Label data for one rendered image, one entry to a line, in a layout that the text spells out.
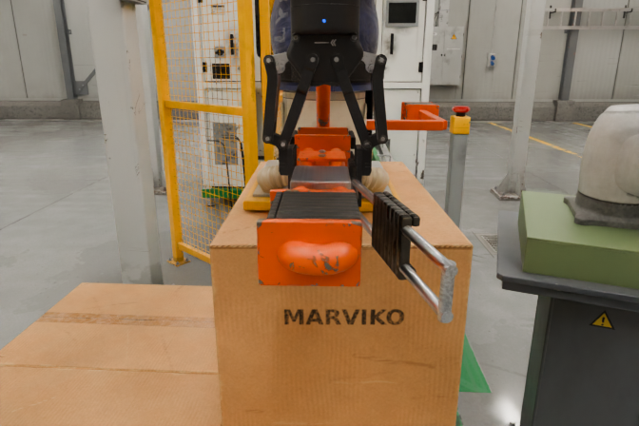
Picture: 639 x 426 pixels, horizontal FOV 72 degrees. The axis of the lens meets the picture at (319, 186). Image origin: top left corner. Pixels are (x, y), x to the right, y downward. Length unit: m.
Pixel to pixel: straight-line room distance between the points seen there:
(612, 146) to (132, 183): 1.92
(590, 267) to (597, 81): 10.67
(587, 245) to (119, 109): 1.90
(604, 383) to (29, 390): 1.33
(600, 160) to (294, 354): 0.83
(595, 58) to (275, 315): 11.18
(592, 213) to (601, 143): 0.17
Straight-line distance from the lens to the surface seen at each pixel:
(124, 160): 2.29
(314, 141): 0.65
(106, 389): 1.12
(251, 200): 0.81
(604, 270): 1.14
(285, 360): 0.78
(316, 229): 0.31
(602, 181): 1.22
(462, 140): 1.93
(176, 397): 1.05
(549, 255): 1.12
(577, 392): 1.41
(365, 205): 0.80
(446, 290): 0.28
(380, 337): 0.76
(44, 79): 12.10
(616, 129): 1.20
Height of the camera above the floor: 1.21
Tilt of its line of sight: 15 degrees down
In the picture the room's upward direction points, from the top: straight up
